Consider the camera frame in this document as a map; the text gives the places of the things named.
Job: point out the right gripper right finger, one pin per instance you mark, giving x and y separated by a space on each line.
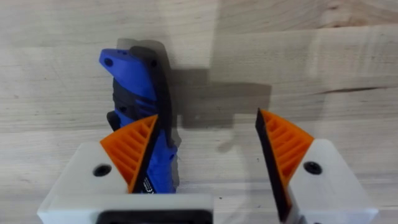
298 168

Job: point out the blue electric screwdriver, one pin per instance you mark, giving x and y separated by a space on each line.
136 84

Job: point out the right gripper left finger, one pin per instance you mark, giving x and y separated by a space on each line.
124 155

